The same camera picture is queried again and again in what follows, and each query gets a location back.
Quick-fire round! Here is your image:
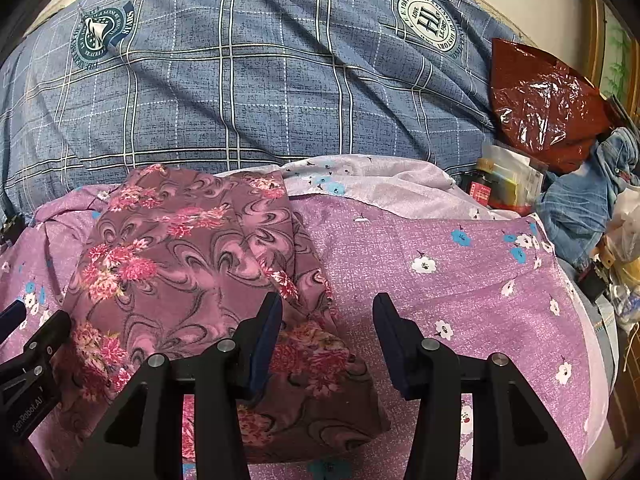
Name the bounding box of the white plastic bag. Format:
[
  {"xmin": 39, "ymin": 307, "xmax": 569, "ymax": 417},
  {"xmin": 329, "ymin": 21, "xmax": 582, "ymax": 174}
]
[{"xmin": 605, "ymin": 185, "xmax": 640, "ymax": 263}]

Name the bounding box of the dark red plastic bag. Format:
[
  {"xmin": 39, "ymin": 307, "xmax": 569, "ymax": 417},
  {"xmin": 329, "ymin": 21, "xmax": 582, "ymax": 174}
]
[{"xmin": 490, "ymin": 38, "xmax": 616, "ymax": 174}]

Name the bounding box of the maroon floral patterned garment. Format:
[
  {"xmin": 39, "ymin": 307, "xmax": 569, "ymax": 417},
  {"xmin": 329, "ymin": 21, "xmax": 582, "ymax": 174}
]
[{"xmin": 55, "ymin": 165, "xmax": 390, "ymax": 463}]

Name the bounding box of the blue plaid quilt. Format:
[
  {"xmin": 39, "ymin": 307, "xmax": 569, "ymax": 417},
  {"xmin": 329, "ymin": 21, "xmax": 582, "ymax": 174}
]
[{"xmin": 1, "ymin": 0, "xmax": 514, "ymax": 216}]

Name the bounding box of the purple floral bed sheet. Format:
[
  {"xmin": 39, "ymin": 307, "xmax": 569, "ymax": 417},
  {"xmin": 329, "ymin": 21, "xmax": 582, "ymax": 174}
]
[{"xmin": 1, "ymin": 155, "xmax": 608, "ymax": 479}]

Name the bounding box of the clear bag with boxes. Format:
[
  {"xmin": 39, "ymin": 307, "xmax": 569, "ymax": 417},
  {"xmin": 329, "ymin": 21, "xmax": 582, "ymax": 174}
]
[{"xmin": 461, "ymin": 142, "xmax": 548, "ymax": 216}]

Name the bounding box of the blue denim garment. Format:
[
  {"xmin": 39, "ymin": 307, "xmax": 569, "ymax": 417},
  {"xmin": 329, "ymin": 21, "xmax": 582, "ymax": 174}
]
[{"xmin": 535, "ymin": 127, "xmax": 639, "ymax": 273}]

